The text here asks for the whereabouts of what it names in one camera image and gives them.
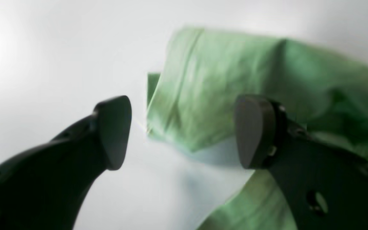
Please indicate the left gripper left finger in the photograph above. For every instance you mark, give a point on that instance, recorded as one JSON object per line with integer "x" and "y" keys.
{"x": 43, "y": 188}

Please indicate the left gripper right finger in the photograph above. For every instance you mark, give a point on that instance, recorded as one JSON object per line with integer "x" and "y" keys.
{"x": 326, "y": 187}

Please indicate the light green polo shirt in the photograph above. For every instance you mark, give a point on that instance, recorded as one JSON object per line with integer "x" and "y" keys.
{"x": 299, "y": 114}

